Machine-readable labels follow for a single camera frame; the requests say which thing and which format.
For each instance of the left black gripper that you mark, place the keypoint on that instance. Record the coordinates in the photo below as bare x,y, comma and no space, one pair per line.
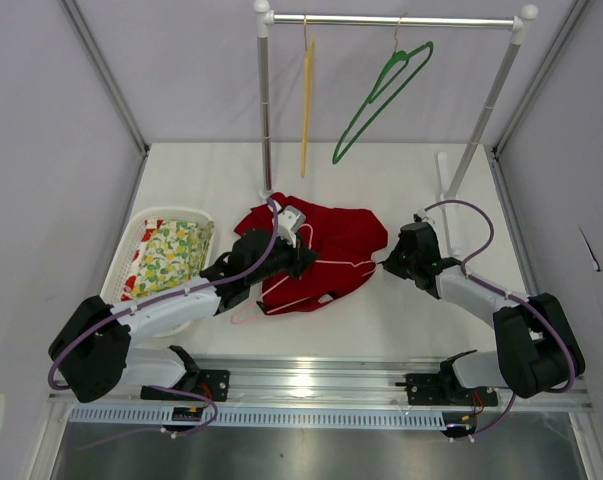
300,258

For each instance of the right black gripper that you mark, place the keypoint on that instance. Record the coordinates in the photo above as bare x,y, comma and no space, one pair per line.
392,266

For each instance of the pink clothes hanger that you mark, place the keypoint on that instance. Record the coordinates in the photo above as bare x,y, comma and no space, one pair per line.
344,264

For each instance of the red skirt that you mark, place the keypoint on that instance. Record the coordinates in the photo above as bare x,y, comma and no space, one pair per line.
318,215

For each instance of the green clothes hanger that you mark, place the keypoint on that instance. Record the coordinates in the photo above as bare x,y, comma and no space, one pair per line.
381,100

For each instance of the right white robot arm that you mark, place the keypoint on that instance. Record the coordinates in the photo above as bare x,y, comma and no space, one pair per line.
536,349

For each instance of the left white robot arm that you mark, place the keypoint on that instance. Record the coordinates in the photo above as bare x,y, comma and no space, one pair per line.
99,348

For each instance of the yellow clothes hanger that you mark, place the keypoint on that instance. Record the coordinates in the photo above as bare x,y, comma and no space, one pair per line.
308,72

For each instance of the lemon print cloth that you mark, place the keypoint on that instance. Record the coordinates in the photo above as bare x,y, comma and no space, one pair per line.
170,253

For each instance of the white plastic laundry basket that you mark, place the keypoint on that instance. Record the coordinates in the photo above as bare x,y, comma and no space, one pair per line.
126,250

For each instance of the white clothes rack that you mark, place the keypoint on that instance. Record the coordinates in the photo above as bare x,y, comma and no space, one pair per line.
449,180

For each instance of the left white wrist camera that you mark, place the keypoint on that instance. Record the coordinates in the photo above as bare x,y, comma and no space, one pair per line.
289,220

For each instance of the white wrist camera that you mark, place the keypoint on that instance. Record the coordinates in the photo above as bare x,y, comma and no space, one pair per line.
289,220
421,216

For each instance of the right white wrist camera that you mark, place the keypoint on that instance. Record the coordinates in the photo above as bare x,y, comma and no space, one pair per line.
421,216

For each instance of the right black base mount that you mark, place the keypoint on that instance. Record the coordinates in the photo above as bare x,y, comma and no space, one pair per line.
428,389

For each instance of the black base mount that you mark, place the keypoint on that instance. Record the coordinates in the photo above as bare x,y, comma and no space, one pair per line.
428,389
213,384

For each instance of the aluminium mounting rail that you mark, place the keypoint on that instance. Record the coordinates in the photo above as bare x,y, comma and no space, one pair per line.
280,382

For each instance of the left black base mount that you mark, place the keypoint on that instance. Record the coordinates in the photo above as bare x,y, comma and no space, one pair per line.
213,384

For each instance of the white slotted cable duct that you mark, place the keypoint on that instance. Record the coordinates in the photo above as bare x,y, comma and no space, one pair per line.
394,419

